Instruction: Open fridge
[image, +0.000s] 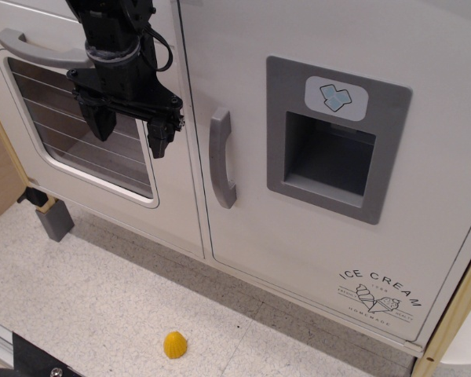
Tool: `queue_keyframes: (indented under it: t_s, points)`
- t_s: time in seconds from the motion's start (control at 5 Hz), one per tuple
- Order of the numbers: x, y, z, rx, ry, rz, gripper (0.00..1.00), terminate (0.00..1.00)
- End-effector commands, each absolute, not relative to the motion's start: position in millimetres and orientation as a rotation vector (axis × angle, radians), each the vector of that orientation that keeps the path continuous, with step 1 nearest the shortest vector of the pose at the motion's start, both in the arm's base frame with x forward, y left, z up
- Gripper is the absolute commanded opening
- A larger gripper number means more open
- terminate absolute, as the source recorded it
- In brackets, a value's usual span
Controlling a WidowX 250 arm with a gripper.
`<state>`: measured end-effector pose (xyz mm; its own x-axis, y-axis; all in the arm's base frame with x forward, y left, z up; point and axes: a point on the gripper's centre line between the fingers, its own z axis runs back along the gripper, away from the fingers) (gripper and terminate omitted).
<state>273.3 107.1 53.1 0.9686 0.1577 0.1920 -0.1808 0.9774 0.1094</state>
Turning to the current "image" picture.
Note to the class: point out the grey cabinet leg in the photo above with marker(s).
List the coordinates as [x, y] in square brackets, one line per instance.
[57, 221]

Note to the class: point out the grey ice dispenser panel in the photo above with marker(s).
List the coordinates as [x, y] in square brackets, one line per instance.
[332, 136]

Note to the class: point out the black bracket on cabinet corner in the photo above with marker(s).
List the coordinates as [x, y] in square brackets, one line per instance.
[34, 196]

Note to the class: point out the wooden frame post right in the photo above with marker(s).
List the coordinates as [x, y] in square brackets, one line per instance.
[450, 323]

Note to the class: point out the yellow toy lemon half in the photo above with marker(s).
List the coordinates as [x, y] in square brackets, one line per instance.
[175, 345]

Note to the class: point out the white toy fridge door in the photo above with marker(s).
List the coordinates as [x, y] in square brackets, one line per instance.
[391, 280]

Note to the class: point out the grey oven door handle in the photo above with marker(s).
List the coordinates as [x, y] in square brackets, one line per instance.
[16, 43]

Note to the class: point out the white toy oven door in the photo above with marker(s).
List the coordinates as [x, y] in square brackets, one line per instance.
[117, 179]

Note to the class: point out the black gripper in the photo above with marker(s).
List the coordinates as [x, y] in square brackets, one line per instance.
[132, 89]

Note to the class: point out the grey fridge door handle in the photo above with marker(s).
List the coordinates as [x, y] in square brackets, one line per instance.
[220, 130]

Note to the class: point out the black base plate with screw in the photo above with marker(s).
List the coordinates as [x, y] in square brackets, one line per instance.
[30, 360]

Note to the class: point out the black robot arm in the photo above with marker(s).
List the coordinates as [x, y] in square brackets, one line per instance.
[120, 43]

